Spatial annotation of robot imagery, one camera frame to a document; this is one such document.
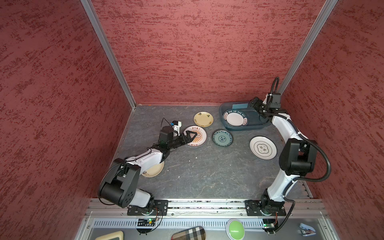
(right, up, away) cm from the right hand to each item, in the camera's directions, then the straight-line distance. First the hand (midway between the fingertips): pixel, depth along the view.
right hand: (252, 106), depth 94 cm
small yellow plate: (-31, -8, +17) cm, 36 cm away
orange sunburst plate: (-33, -21, +7) cm, 39 cm away
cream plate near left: (-61, -39, -8) cm, 73 cm away
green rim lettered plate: (-7, -7, +16) cm, 19 cm away
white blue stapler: (+16, -60, -26) cm, 68 cm away
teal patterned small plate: (-18, -21, +7) cm, 29 cm away
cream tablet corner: (-72, -61, -28) cm, 98 cm away
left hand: (-38, -20, -7) cm, 43 cm away
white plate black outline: (+9, -28, +3) cm, 29 cm away
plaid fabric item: (-35, -59, -29) cm, 75 cm away
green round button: (-18, -60, -27) cm, 68 cm away
